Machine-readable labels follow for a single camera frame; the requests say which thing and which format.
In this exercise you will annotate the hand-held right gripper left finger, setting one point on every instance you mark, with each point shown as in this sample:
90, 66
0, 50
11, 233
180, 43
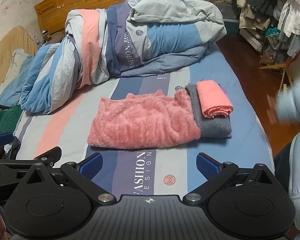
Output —
91, 167

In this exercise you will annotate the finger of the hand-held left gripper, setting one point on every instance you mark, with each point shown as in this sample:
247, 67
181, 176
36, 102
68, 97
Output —
1, 140
48, 155

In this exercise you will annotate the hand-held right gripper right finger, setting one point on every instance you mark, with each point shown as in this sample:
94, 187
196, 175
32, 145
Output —
207, 165

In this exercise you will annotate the rack of hanging clothes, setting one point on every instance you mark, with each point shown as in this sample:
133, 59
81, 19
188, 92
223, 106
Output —
265, 10

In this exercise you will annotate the green cloth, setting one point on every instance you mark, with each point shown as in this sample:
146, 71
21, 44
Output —
8, 117

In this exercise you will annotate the grey knit sweater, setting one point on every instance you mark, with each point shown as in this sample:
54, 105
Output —
215, 128

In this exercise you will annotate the striped bed sheet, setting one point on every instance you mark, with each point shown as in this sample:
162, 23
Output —
65, 120

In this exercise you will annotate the light blue pillow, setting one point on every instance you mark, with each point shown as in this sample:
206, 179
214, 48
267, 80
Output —
12, 80

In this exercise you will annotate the pink fluffy garment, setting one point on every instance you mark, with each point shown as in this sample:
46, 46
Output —
140, 125

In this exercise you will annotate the coral folded cloth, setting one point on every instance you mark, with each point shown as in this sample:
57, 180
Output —
213, 97

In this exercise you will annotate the person's dark pants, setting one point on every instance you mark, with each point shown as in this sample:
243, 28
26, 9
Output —
281, 160

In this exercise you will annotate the beige quilted mat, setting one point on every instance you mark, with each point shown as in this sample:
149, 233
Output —
7, 55

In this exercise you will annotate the clear plastic bottle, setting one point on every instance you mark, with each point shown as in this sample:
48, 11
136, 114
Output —
36, 41

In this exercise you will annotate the wooden stand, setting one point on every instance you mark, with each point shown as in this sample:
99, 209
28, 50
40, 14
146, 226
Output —
282, 67

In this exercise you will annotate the striped duvet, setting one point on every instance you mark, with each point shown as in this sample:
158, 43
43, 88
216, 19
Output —
165, 35

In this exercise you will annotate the dark storage box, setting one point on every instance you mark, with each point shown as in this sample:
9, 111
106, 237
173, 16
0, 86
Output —
226, 17

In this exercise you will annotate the wooden headboard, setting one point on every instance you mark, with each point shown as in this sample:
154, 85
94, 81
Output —
90, 0

